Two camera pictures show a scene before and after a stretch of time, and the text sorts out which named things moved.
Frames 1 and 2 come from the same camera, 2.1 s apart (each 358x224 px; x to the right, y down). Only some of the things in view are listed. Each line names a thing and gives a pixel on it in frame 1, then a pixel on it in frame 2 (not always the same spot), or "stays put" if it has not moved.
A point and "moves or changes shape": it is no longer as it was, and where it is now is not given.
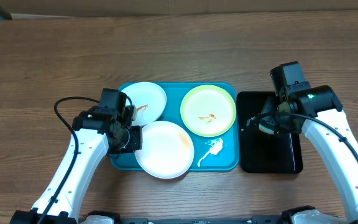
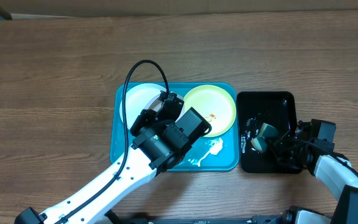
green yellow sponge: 270,125 -> 267,132
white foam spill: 216,146 stays put
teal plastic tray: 218,153 stays put
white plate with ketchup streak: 150,100 stays put
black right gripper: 293,128 -> 276,146
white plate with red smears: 167,150 moves or changes shape
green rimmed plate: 207,111 stays put
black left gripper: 135,143 -> 145,117
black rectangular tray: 261,152 stays put
